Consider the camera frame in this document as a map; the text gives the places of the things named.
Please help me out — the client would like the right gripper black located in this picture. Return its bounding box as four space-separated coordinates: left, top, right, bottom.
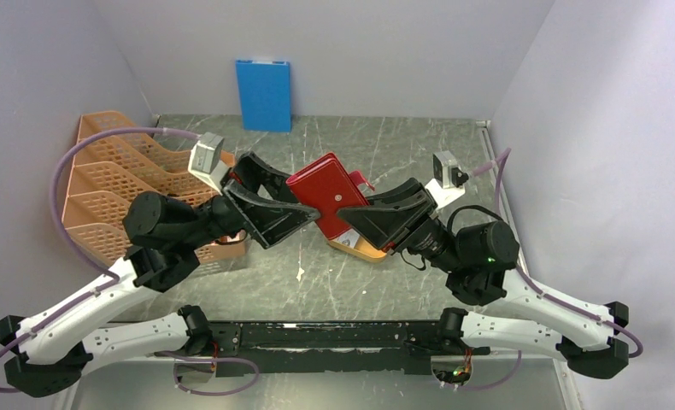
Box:
335 178 465 273

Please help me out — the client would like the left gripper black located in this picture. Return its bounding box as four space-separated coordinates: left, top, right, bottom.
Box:
180 150 325 249

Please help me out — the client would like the yellow oval tray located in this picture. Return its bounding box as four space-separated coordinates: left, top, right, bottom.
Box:
327 234 388 263

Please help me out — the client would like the red leather card holder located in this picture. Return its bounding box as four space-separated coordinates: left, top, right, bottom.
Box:
286 152 375 240

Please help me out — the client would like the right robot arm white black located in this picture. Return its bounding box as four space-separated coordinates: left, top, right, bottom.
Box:
336 179 631 379

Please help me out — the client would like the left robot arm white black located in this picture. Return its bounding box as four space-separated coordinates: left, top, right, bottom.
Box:
0 153 320 398

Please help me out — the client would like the silver VIP credit card stack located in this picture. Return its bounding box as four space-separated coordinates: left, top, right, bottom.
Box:
337 229 361 249

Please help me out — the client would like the orange mesh file organizer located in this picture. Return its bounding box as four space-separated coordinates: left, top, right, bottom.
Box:
56 132 217 267

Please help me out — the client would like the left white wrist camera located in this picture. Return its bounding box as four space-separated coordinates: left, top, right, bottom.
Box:
187 132 231 194

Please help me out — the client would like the blue folder against wall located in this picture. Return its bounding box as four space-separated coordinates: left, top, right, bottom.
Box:
235 60 291 132

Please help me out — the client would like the aluminium frame rail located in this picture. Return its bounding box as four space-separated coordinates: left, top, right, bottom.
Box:
476 120 528 267

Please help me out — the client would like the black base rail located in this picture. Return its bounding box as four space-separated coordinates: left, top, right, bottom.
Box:
203 320 466 375

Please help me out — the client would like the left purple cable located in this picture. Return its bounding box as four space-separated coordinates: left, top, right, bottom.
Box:
0 126 203 394

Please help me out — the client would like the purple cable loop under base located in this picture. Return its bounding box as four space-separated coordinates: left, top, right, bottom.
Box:
156 350 260 396

